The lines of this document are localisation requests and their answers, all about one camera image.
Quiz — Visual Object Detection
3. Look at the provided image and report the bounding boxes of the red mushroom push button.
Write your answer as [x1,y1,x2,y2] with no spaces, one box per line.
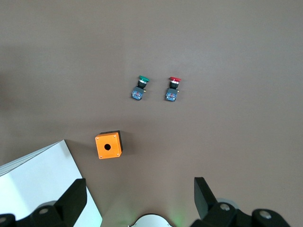
[163,76,182,102]

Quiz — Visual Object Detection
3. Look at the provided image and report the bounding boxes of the white drawer cabinet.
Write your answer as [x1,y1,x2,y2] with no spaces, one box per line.
[0,139,104,227]

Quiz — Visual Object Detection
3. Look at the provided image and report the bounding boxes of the green mushroom push button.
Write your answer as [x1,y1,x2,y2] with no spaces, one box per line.
[129,74,150,101]

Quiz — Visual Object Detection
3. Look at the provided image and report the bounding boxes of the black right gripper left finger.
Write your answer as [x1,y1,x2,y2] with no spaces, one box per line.
[0,178,87,227]

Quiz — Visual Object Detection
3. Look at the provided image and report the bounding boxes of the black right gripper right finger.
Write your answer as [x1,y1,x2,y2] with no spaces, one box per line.
[190,176,291,227]

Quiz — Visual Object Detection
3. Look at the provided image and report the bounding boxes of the orange button enclosure box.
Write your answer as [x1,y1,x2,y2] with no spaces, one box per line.
[95,129,125,160]

